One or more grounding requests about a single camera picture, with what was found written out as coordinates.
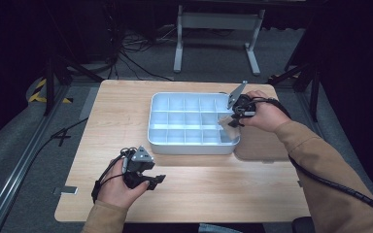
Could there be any beige sock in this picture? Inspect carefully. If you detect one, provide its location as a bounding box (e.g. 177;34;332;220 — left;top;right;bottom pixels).
218;116;241;144

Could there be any grey metal stand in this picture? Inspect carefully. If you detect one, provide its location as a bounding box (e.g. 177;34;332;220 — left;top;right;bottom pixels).
173;4;266;77

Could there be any aluminium floor rail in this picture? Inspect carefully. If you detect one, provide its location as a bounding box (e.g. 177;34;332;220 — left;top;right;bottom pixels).
0;84;71;233

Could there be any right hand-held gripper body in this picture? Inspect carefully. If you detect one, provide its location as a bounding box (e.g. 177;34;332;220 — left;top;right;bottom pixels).
226;80;257;127

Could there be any grey tape piece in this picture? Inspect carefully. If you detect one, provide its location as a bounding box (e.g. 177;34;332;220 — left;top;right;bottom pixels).
52;185;79;196

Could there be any person's blue trouser leg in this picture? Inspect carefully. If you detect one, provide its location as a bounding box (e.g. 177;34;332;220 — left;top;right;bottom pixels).
197;222;242;233

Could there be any bundle of black floor cables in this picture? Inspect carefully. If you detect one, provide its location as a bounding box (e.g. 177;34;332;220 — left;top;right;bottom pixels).
105;18;176;83

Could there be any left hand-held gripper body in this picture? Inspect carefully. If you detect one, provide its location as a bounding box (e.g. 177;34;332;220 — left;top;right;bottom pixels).
120;145;156;190

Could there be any thin black floor cable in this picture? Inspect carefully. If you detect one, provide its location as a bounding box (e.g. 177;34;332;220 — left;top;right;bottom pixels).
22;116;89;183

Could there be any left hand-held gripper black cable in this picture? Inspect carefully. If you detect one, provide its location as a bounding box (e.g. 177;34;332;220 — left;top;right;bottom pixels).
90;147;139;204

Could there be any black tripod stand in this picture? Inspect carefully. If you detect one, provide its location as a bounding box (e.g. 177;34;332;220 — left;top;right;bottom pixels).
265;61;322;123
42;52;105;117

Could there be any white compartment storage box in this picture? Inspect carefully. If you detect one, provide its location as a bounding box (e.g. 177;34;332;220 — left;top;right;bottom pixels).
147;91;242;155

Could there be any person's right hand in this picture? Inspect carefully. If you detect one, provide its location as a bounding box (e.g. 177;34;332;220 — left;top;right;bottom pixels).
239;89;293;134

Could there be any yellow black hazard tape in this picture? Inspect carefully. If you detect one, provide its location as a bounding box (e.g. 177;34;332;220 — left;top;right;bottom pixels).
27;77;75;105

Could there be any person's left hand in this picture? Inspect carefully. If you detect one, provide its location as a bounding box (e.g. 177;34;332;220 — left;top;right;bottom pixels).
96;157;152;210

